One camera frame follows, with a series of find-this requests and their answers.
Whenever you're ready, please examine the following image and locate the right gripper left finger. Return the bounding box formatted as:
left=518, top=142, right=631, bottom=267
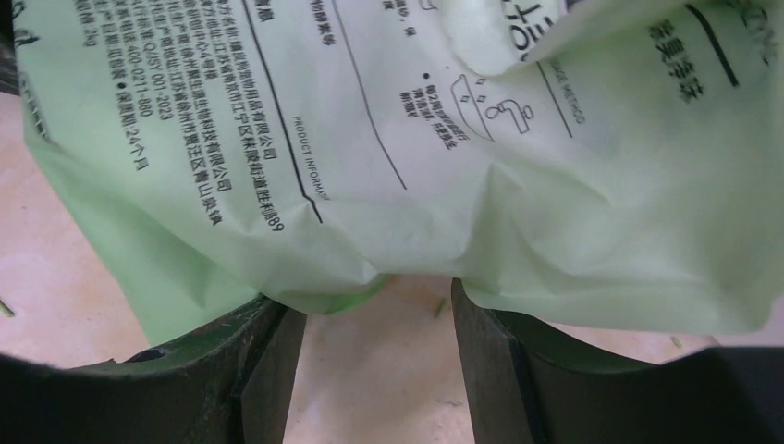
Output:
left=1, top=297, right=306, bottom=443

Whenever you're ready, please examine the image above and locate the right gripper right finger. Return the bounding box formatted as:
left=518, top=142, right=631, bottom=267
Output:
left=451, top=279, right=783, bottom=443

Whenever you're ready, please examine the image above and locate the green cat litter bag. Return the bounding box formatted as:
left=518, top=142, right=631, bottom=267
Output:
left=7, top=1, right=783, bottom=344

